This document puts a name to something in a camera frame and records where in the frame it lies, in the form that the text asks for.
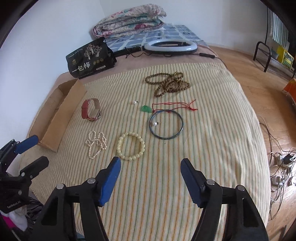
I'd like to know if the cream bead bracelet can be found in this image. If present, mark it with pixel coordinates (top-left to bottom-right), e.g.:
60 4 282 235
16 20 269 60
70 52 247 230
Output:
116 131 146 161

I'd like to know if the white pearl necklace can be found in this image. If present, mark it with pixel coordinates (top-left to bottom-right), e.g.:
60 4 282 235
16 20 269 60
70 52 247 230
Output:
85 130 108 160

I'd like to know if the red strap watch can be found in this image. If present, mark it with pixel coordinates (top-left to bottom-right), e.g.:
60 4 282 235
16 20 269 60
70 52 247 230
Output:
81 98 101 121

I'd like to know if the dark blue bangle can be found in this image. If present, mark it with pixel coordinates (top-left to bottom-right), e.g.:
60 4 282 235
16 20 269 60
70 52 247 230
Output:
148 109 184 140

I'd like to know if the brown wooden bead necklace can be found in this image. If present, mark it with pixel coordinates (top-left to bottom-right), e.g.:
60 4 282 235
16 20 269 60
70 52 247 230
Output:
144 71 191 98

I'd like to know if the cardboard box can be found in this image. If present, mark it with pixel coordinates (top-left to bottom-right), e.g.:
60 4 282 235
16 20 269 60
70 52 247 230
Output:
29 79 86 152

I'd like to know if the striped yellow blanket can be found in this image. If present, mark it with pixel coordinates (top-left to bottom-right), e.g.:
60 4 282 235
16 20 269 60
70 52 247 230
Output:
20 63 270 240

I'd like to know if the black snack bag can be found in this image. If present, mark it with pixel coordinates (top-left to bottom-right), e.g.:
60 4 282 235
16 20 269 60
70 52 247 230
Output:
66 37 117 79

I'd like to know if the orange cloth covered box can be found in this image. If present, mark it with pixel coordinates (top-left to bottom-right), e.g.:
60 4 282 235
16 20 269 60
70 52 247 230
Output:
283 78 296 102

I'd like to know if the blue checkered bed sheet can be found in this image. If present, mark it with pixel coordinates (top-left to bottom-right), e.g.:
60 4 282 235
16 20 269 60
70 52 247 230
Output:
106 24 208 52

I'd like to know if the folded floral quilt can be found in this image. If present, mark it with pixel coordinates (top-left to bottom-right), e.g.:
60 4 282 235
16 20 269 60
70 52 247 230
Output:
92 4 167 38

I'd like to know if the black clothes rack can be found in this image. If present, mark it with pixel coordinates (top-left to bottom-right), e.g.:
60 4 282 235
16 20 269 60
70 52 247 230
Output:
253 9 295 78

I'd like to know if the yellow box on rack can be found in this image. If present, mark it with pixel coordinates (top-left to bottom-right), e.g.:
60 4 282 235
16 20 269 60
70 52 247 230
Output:
276 45 294 69

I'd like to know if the striped hanging towel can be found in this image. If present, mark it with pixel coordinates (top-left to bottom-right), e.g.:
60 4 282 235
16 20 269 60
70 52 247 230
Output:
271 12 288 48

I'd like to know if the power strip with cables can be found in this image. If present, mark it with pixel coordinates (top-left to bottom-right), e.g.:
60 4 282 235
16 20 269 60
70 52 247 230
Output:
257 115 295 221

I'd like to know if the green jade pendant red cord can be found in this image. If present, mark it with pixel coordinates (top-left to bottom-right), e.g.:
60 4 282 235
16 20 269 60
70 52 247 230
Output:
140 99 199 114

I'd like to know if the white ring light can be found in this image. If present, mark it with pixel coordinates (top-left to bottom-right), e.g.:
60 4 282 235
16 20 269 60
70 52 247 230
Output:
143 39 198 55

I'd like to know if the black ring light cable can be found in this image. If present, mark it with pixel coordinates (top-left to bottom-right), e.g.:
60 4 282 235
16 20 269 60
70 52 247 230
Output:
124 47 228 70

